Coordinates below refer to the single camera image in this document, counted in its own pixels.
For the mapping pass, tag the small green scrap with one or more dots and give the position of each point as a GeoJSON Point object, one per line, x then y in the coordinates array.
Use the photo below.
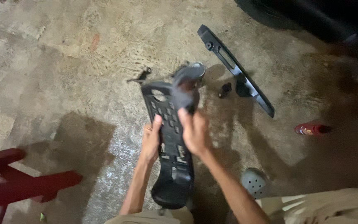
{"type": "Point", "coordinates": [43, 217]}

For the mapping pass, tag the black vehicle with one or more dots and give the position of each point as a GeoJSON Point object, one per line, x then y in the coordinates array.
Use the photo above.
{"type": "Point", "coordinates": [315, 18]}

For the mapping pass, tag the small black metal part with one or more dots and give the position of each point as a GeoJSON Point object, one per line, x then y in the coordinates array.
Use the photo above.
{"type": "Point", "coordinates": [143, 74]}

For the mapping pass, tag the person's khaki shorts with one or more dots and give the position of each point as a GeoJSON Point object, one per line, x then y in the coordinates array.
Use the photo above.
{"type": "Point", "coordinates": [322, 208]}

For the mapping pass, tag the person's left hand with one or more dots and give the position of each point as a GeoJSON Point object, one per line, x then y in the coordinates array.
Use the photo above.
{"type": "Point", "coordinates": [150, 143]}

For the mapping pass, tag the grey rag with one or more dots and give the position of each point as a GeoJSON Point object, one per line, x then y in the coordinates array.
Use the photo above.
{"type": "Point", "coordinates": [183, 88]}

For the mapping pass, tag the red wooden stool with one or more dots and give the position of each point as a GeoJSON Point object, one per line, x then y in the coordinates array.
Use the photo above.
{"type": "Point", "coordinates": [20, 186]}

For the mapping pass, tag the person's right hand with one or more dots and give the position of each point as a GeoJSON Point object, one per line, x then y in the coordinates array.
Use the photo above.
{"type": "Point", "coordinates": [196, 133]}

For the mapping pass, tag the grey perforated clog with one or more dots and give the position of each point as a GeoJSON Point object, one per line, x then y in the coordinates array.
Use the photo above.
{"type": "Point", "coordinates": [253, 183]}

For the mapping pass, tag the round metal can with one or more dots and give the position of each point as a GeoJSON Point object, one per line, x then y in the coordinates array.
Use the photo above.
{"type": "Point", "coordinates": [198, 66]}

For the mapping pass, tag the red bottle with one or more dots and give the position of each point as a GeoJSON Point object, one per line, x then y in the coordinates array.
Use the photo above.
{"type": "Point", "coordinates": [309, 129]}

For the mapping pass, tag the long black plastic trim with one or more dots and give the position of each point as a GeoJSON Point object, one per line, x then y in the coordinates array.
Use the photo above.
{"type": "Point", "coordinates": [233, 65]}

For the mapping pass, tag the black perforated plastic panel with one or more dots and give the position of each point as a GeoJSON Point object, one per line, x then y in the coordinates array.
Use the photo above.
{"type": "Point", "coordinates": [174, 168]}

